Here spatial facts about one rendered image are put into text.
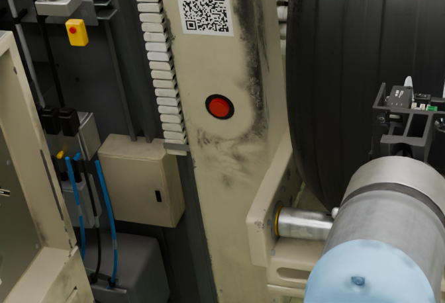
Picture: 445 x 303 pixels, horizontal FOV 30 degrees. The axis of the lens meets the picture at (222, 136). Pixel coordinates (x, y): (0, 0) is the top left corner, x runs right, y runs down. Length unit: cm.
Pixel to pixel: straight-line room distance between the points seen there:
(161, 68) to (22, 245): 33
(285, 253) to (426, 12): 50
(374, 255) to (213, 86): 67
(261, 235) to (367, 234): 61
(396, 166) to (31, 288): 70
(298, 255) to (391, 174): 60
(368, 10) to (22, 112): 49
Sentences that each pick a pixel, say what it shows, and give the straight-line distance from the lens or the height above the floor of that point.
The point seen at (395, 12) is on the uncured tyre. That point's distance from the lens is 90.
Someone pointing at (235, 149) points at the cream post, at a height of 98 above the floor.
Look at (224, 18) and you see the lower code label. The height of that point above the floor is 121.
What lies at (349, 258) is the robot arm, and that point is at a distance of 58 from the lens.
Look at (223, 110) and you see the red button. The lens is 122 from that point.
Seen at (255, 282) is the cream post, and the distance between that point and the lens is 145.
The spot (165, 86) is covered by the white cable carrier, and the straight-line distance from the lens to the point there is 125.
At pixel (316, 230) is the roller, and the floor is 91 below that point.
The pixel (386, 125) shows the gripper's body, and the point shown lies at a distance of 76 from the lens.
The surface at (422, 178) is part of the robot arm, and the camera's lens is 67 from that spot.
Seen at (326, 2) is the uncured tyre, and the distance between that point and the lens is 91.
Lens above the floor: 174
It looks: 36 degrees down
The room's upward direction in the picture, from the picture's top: 9 degrees counter-clockwise
